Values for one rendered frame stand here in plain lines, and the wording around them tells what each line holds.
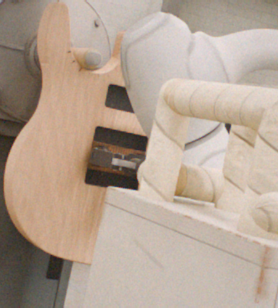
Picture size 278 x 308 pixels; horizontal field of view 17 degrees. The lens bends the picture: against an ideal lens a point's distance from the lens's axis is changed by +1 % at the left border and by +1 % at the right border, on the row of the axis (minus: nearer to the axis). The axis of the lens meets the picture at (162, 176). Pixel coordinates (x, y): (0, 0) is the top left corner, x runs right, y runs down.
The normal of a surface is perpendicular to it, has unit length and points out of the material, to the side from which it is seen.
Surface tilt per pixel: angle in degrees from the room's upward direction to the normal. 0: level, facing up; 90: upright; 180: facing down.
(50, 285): 90
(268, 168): 90
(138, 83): 116
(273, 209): 79
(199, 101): 100
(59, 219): 89
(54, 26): 89
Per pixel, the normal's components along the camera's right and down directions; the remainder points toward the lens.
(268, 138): -0.55, -0.07
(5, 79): 0.30, 0.20
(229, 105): -0.88, 0.02
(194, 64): 0.47, -0.04
